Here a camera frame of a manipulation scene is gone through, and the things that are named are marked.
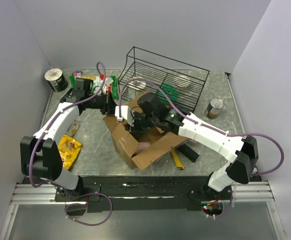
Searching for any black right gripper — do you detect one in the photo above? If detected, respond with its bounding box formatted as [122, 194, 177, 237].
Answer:
[125, 111, 158, 138]

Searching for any pink oblong item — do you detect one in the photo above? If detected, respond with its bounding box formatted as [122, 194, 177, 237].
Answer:
[135, 142, 151, 155]

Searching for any brown cardboard express box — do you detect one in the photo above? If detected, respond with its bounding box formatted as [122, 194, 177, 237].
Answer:
[102, 91, 188, 172]

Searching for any black rectangular box item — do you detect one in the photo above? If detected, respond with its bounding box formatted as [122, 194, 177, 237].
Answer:
[176, 143, 200, 163]

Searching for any yellow utility knife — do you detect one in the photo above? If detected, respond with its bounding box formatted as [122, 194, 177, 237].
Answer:
[170, 150, 185, 171]

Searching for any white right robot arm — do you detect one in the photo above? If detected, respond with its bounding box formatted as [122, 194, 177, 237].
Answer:
[115, 92, 259, 200]

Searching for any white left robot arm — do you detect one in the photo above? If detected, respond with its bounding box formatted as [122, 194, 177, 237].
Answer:
[20, 74, 119, 201]

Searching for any green white chips bag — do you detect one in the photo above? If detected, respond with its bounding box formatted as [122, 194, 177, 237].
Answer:
[69, 74, 120, 100]

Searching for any green lid jar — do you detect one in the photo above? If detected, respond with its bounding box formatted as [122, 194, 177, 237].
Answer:
[157, 83, 179, 105]

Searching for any black can white lid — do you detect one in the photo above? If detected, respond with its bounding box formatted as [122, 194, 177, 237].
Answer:
[44, 68, 68, 92]

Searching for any white lid can in rack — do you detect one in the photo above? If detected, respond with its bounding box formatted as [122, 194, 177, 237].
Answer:
[127, 76, 147, 91]

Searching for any yellow chips bag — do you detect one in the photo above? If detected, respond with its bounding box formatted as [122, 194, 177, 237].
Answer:
[58, 134, 83, 170]

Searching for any silver top tin can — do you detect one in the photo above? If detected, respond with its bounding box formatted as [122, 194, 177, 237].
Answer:
[204, 98, 224, 119]

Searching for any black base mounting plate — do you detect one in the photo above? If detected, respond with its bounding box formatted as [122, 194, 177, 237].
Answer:
[55, 176, 231, 213]

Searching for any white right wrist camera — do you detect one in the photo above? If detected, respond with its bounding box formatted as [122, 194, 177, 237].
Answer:
[114, 105, 134, 127]

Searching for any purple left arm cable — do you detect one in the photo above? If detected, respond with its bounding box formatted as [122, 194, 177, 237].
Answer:
[29, 61, 108, 188]

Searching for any black wire basket rack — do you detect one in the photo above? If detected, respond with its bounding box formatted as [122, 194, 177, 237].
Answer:
[118, 46, 210, 112]

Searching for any aluminium rail frame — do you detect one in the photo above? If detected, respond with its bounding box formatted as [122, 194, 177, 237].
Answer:
[0, 181, 287, 240]

